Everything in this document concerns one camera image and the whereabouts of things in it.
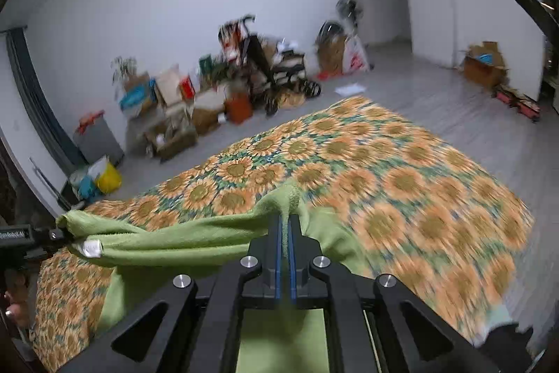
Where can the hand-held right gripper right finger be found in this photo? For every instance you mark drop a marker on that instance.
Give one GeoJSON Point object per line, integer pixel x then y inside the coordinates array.
{"type": "Point", "coordinates": [293, 268]}

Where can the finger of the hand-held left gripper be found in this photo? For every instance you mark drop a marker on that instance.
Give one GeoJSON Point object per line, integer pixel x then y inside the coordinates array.
{"type": "Point", "coordinates": [52, 234]}

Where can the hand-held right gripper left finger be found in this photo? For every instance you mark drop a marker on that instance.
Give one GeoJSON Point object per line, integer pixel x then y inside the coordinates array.
{"type": "Point", "coordinates": [277, 263]}

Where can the green garment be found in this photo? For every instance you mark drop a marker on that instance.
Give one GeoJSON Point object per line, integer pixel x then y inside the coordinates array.
{"type": "Point", "coordinates": [174, 242]}

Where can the person's left hand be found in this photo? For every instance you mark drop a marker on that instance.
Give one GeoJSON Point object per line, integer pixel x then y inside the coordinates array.
{"type": "Point", "coordinates": [15, 303]}

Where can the teal white bag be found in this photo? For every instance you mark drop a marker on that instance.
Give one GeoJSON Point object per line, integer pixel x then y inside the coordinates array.
{"type": "Point", "coordinates": [85, 183]}

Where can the yellow plastic bag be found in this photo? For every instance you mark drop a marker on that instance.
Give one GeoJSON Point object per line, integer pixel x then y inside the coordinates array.
{"type": "Point", "coordinates": [109, 180]}

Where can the grey bin with red lid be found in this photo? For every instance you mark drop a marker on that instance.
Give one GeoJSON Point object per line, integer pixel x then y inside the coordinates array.
{"type": "Point", "coordinates": [98, 141]}

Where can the sunflower print blanket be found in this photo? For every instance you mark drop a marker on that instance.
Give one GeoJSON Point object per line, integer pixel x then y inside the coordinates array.
{"type": "Point", "coordinates": [393, 180]}

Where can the orange bag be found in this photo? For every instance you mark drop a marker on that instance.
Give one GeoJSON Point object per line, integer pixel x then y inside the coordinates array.
{"type": "Point", "coordinates": [239, 108]}

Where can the pile of cardboard boxes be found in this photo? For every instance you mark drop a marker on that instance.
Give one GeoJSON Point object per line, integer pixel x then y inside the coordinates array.
{"type": "Point", "coordinates": [174, 128]}

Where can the potted plant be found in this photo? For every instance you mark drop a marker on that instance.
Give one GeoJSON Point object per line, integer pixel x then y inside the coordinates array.
{"type": "Point", "coordinates": [123, 69]}

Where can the white paper sheet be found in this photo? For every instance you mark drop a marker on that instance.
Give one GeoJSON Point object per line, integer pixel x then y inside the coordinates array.
{"type": "Point", "coordinates": [349, 89]}

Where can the black stroller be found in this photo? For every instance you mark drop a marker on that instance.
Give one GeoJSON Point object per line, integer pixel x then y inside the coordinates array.
{"type": "Point", "coordinates": [262, 58]}

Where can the white red plastic bag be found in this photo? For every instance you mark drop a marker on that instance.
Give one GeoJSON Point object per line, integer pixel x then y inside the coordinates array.
{"type": "Point", "coordinates": [356, 56]}

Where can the brown paper bag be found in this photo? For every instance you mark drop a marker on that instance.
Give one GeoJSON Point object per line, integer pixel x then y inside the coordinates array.
{"type": "Point", "coordinates": [332, 49]}

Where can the open cardboard box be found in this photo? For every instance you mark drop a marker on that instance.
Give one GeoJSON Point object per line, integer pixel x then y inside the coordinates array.
{"type": "Point", "coordinates": [480, 71]}

